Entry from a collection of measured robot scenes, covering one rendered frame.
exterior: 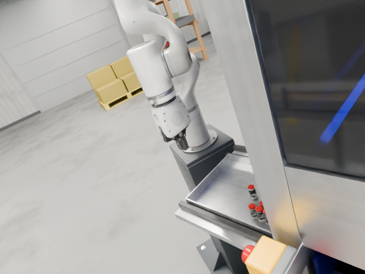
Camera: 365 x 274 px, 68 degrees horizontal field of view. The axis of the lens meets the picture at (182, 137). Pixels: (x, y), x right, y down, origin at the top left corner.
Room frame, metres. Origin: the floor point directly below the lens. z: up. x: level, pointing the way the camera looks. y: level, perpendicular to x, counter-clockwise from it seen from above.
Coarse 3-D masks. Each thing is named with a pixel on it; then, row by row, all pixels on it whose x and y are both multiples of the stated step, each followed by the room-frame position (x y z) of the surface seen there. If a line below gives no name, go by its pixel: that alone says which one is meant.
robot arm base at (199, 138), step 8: (192, 112) 1.11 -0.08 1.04; (200, 112) 1.15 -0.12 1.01; (192, 120) 1.11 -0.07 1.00; (200, 120) 1.12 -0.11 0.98; (192, 128) 1.11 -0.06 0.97; (200, 128) 1.12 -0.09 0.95; (192, 136) 1.11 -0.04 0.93; (200, 136) 1.11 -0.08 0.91; (208, 136) 1.13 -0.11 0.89; (216, 136) 1.13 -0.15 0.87; (192, 144) 1.12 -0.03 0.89; (200, 144) 1.11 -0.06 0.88; (208, 144) 1.09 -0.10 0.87; (192, 152) 1.09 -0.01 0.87
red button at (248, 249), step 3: (246, 246) 0.39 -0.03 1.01; (249, 246) 0.39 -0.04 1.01; (252, 246) 0.39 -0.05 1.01; (246, 249) 0.38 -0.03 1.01; (249, 249) 0.38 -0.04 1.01; (252, 249) 0.38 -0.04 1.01; (243, 252) 0.38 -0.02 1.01; (246, 252) 0.38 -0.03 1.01; (249, 252) 0.37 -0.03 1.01; (243, 255) 0.38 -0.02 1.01; (246, 255) 0.37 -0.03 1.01; (243, 258) 0.38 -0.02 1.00; (246, 258) 0.37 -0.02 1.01; (243, 261) 0.37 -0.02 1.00
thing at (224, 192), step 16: (224, 160) 0.87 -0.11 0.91; (240, 160) 0.84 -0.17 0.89; (208, 176) 0.81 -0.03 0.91; (224, 176) 0.81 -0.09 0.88; (240, 176) 0.77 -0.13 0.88; (192, 192) 0.76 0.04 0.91; (208, 192) 0.76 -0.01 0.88; (224, 192) 0.73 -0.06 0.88; (240, 192) 0.70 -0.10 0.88; (256, 192) 0.67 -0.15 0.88; (208, 208) 0.65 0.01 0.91; (224, 208) 0.66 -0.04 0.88; (240, 208) 0.63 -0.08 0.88; (240, 224) 0.56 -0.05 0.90; (256, 224) 0.55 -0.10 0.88
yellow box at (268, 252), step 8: (264, 240) 0.37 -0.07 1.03; (272, 240) 0.37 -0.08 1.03; (256, 248) 0.36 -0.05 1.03; (264, 248) 0.36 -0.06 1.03; (272, 248) 0.35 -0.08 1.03; (280, 248) 0.34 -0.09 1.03; (288, 248) 0.34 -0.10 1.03; (248, 256) 0.36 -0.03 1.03; (256, 256) 0.35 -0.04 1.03; (264, 256) 0.34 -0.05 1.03; (272, 256) 0.34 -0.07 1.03; (280, 256) 0.33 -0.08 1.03; (288, 256) 0.32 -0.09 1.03; (248, 264) 0.34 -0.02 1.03; (256, 264) 0.33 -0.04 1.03; (264, 264) 0.33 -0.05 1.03; (272, 264) 0.32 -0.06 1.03; (280, 264) 0.31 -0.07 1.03; (288, 264) 0.31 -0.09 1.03; (256, 272) 0.33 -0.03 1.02; (264, 272) 0.31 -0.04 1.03; (272, 272) 0.31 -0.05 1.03; (280, 272) 0.30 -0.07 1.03
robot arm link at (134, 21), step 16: (128, 0) 0.82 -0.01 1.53; (144, 0) 0.85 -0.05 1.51; (128, 16) 0.81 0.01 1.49; (144, 16) 0.79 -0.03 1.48; (160, 16) 0.77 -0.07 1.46; (128, 32) 0.83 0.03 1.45; (144, 32) 0.82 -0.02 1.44; (160, 32) 0.79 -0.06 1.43; (176, 32) 0.74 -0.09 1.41; (176, 48) 0.72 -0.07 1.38; (176, 64) 0.70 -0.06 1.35
